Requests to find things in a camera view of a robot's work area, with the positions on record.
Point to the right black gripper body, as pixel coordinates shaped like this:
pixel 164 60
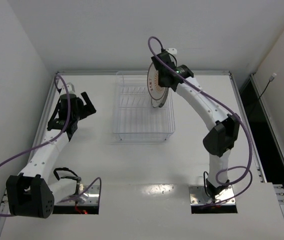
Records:
pixel 164 81

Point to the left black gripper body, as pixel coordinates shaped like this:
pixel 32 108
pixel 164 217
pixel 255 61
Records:
pixel 82 110

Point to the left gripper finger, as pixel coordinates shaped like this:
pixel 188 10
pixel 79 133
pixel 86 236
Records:
pixel 86 101
pixel 87 110

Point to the green rimmed white plate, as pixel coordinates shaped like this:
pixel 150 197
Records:
pixel 166 96

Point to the orange sunburst pattern plate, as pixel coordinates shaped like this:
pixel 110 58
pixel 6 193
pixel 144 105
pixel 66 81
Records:
pixel 156 92

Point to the grey rimmed white plate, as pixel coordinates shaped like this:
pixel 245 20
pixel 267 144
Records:
pixel 159 103

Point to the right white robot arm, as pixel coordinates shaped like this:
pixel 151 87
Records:
pixel 222 128

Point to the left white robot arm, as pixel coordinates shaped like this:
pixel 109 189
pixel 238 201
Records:
pixel 29 194

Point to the clear wire dish rack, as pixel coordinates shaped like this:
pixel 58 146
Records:
pixel 134 118

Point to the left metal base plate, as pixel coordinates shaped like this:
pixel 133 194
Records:
pixel 89 199

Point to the metal base plate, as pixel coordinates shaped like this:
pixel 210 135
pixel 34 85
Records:
pixel 89 199
pixel 198 197

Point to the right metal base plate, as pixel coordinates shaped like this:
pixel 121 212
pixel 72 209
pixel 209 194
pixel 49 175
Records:
pixel 198 197

